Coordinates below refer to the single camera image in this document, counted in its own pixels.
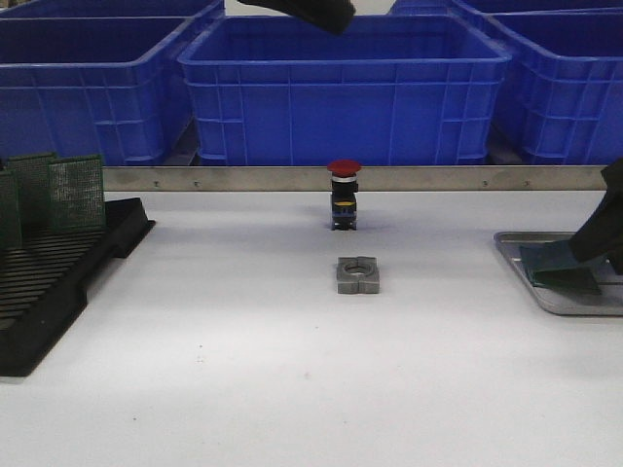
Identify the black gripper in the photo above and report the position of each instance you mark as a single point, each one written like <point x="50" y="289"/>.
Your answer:
<point x="601" y="234"/>

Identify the black slotted board rack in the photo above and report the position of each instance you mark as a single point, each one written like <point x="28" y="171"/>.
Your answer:
<point x="44" y="283"/>

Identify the red emergency stop button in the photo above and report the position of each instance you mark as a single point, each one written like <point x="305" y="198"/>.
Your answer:
<point x="344" y="187"/>

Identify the blue plastic crate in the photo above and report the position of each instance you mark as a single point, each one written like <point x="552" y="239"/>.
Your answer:
<point x="83" y="86"/>
<point x="561" y="98"/>
<point x="391" y="90"/>

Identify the right blue plastic crate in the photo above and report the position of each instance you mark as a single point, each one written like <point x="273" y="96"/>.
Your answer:
<point x="561" y="98"/>

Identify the centre blue plastic crate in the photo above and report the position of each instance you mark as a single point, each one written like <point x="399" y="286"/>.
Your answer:
<point x="391" y="90"/>

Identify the metal table edge rail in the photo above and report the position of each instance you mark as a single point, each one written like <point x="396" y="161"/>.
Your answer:
<point x="370" y="179"/>

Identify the green perforated circuit board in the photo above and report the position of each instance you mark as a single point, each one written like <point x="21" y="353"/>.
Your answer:
<point x="577" y="280"/>
<point x="32" y="174"/>
<point x="11" y="231"/>
<point x="553" y="256"/>
<point x="76" y="194"/>

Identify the back left blue crate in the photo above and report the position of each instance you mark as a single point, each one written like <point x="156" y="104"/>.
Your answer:
<point x="113" y="9"/>

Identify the grey square mounting block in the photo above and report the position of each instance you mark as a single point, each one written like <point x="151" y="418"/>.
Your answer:
<point x="358" y="275"/>

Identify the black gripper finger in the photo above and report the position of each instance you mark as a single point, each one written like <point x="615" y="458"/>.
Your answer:
<point x="332" y="16"/>

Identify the silver metal tray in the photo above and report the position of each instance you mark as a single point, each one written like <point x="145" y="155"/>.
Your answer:
<point x="562" y="302"/>

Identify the back right blue crate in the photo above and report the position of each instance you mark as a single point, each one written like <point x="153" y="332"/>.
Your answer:
<point x="404" y="8"/>

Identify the left blue plastic crate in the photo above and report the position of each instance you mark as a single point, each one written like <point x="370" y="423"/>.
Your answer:
<point x="83" y="86"/>

